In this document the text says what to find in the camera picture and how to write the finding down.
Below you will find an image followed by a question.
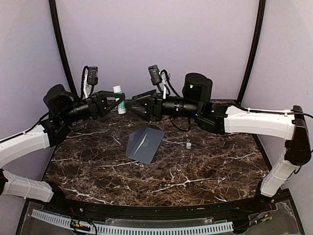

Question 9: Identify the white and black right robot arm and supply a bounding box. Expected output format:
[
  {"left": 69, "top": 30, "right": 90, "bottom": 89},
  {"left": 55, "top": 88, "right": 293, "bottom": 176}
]
[{"left": 125, "top": 72, "right": 313, "bottom": 212}]

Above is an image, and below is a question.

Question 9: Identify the white glue stick cap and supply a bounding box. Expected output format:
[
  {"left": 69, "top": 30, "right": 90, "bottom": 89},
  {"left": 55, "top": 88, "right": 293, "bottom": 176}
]
[{"left": 186, "top": 142, "right": 192, "bottom": 149}]

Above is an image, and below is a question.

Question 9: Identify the left black frame post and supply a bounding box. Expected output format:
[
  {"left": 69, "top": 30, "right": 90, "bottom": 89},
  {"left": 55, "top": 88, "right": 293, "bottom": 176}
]
[{"left": 48, "top": 0, "right": 78, "bottom": 96}]

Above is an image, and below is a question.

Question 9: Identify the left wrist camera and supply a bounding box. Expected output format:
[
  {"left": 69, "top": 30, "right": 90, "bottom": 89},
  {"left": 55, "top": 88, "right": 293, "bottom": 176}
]
[{"left": 87, "top": 67, "right": 98, "bottom": 86}]

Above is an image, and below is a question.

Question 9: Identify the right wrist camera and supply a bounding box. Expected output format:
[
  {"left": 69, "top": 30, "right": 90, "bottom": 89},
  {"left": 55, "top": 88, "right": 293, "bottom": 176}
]
[{"left": 148, "top": 65, "right": 161, "bottom": 86}]

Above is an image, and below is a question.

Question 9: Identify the right black frame post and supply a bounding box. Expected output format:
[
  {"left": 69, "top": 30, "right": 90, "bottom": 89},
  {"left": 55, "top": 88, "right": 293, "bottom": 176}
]
[{"left": 236, "top": 0, "right": 266, "bottom": 104}]

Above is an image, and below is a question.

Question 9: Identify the white slotted cable duct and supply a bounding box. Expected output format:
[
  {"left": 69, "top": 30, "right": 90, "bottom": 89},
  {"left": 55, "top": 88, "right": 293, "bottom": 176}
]
[{"left": 31, "top": 210, "right": 234, "bottom": 235}]

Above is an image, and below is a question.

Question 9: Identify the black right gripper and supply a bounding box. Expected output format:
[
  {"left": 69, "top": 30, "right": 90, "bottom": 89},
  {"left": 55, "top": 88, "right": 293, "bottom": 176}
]
[{"left": 125, "top": 89, "right": 201, "bottom": 122}]

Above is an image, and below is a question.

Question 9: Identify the black frame post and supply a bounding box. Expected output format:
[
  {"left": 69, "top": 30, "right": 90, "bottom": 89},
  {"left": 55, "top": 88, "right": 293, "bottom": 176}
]
[
  {"left": 236, "top": 0, "right": 266, "bottom": 104},
  {"left": 48, "top": 0, "right": 78, "bottom": 96}
]

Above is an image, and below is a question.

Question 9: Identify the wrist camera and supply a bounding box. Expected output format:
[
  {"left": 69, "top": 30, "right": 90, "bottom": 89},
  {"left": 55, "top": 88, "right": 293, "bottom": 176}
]
[
  {"left": 148, "top": 65, "right": 161, "bottom": 86},
  {"left": 87, "top": 67, "right": 98, "bottom": 86}
]

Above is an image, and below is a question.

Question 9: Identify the green and white glue stick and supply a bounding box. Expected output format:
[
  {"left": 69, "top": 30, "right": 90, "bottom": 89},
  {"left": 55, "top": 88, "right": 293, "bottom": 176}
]
[{"left": 112, "top": 85, "right": 126, "bottom": 115}]

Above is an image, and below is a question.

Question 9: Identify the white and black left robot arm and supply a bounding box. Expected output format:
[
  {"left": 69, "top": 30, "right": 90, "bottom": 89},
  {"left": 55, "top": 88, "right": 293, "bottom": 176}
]
[{"left": 0, "top": 84, "right": 125, "bottom": 213}]

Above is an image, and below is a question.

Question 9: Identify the grey paper envelope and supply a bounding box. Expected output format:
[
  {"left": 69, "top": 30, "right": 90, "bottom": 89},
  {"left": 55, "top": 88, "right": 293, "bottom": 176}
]
[{"left": 126, "top": 126, "right": 165, "bottom": 165}]

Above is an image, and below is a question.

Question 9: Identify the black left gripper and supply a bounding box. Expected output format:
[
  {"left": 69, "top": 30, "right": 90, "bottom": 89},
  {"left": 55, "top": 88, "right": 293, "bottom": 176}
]
[{"left": 60, "top": 90, "right": 125, "bottom": 124}]

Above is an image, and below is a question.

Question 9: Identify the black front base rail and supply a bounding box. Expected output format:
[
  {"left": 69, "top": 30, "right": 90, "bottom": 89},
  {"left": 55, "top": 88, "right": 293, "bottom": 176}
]
[{"left": 24, "top": 185, "right": 294, "bottom": 225}]

